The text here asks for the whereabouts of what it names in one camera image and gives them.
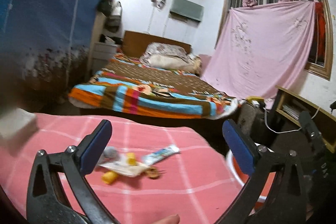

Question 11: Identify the grey wrapper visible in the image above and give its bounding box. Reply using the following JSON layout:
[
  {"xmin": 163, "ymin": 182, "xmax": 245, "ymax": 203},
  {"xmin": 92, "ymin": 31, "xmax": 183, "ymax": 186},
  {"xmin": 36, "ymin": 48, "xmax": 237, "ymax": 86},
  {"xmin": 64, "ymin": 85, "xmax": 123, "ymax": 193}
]
[{"xmin": 97, "ymin": 146, "xmax": 119, "ymax": 165}]

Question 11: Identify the white paper packet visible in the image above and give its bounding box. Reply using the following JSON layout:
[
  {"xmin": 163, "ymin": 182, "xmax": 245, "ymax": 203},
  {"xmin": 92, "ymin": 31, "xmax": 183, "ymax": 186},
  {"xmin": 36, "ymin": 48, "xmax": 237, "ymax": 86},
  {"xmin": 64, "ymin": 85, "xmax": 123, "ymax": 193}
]
[{"xmin": 98, "ymin": 161, "xmax": 150, "ymax": 177}]

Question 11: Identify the white blue tube wrapper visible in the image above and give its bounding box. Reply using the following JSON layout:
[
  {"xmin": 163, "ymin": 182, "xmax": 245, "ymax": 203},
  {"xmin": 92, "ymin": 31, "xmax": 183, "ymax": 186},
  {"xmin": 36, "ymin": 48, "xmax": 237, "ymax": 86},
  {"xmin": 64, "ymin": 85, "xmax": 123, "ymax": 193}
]
[{"xmin": 142, "ymin": 144, "xmax": 180, "ymax": 165}]

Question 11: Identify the yellow plastic cap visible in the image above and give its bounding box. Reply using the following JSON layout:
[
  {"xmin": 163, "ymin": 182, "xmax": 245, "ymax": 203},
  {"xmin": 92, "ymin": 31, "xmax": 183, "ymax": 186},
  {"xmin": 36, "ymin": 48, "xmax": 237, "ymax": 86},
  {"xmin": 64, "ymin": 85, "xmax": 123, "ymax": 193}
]
[{"xmin": 126, "ymin": 152, "xmax": 137, "ymax": 166}]

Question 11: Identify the white red trash bin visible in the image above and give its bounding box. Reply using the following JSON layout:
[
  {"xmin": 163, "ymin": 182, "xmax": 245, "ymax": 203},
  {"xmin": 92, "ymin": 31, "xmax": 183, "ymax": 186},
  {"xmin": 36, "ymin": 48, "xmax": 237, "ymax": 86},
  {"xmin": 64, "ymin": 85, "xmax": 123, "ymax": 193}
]
[{"xmin": 226, "ymin": 150, "xmax": 276, "ymax": 213}]

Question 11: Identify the person's fingertip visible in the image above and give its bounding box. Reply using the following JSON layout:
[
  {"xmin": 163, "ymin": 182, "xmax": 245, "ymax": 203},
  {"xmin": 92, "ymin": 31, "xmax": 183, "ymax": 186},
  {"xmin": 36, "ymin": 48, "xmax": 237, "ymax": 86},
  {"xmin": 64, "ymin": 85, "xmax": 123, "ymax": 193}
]
[{"xmin": 153, "ymin": 214, "xmax": 180, "ymax": 224}]

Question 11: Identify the wooden shelf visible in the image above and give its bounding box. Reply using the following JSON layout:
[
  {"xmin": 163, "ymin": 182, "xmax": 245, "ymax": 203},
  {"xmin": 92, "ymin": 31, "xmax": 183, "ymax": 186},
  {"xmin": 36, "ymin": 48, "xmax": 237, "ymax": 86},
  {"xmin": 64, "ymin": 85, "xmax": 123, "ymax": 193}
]
[{"xmin": 270, "ymin": 86, "xmax": 335, "ymax": 153}]

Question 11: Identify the thick white book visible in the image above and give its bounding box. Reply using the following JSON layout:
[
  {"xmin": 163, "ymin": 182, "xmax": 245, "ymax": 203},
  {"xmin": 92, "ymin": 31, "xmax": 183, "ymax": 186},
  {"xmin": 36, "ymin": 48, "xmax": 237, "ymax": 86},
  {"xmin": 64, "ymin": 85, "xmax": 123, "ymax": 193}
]
[{"xmin": 0, "ymin": 108, "xmax": 38, "ymax": 140}]

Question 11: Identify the checked handbag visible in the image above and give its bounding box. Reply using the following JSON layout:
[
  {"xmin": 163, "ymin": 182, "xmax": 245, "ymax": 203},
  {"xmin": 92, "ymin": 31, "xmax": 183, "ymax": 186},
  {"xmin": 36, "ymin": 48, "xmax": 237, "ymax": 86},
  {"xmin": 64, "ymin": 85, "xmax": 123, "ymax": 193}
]
[{"xmin": 238, "ymin": 102, "xmax": 265, "ymax": 136}]

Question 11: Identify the pink checked tablecloth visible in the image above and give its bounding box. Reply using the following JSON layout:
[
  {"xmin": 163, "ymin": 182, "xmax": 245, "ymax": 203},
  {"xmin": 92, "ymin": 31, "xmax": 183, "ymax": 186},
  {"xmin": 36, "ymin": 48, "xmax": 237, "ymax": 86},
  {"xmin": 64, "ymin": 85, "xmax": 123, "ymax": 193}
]
[{"xmin": 1, "ymin": 114, "xmax": 241, "ymax": 223}]

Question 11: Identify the colourful striped bed blanket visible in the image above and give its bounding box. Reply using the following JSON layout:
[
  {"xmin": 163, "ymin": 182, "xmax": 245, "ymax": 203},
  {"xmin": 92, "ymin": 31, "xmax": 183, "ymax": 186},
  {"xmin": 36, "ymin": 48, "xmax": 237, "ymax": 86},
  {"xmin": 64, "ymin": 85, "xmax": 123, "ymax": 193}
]
[{"xmin": 69, "ymin": 53, "xmax": 239, "ymax": 120}]

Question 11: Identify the pink hanging sheet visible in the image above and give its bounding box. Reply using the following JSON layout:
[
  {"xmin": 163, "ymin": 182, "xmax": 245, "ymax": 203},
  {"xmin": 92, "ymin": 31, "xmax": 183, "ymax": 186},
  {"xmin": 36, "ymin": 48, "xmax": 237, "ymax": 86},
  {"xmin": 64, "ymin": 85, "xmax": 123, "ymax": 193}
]
[{"xmin": 202, "ymin": 1, "xmax": 315, "ymax": 99}]

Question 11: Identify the white nightstand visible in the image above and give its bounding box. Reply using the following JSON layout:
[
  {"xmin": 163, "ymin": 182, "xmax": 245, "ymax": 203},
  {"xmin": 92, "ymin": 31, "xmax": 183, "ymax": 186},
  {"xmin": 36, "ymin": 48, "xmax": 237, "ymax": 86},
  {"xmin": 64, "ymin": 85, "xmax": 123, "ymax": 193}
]
[{"xmin": 91, "ymin": 42, "xmax": 119, "ymax": 74}]

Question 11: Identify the wooden headboard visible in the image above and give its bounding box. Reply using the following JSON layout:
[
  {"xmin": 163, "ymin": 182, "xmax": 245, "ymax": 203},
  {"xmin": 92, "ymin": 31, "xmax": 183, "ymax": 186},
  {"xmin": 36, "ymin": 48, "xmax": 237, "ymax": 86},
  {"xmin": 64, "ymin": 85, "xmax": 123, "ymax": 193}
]
[{"xmin": 121, "ymin": 31, "xmax": 192, "ymax": 59}]

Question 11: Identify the floral pillow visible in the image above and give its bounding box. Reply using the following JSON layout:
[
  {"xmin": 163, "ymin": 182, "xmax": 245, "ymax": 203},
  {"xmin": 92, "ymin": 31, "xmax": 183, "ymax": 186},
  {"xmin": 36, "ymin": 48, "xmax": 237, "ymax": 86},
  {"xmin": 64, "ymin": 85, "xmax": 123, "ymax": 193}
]
[{"xmin": 139, "ymin": 42, "xmax": 202, "ymax": 75}]

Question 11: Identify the hanging grey bag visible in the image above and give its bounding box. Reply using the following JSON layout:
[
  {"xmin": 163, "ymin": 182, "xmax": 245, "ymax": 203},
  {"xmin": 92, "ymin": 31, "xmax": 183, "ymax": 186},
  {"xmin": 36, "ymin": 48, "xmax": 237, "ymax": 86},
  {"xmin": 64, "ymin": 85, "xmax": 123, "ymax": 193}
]
[{"xmin": 104, "ymin": 1, "xmax": 122, "ymax": 33}]

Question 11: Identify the blue fabric wardrobe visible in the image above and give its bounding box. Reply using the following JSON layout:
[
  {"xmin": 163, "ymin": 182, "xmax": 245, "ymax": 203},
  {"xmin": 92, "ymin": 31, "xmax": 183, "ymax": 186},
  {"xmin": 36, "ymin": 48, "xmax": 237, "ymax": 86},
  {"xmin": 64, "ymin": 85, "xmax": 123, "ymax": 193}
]
[{"xmin": 1, "ymin": 0, "xmax": 100, "ymax": 108}]

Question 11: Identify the white cable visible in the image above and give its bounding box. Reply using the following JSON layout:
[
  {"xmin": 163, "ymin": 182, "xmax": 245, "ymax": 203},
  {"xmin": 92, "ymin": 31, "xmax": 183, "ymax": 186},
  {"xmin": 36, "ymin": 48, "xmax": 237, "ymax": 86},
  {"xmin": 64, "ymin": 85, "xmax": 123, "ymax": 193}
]
[{"xmin": 264, "ymin": 105, "xmax": 321, "ymax": 134}]

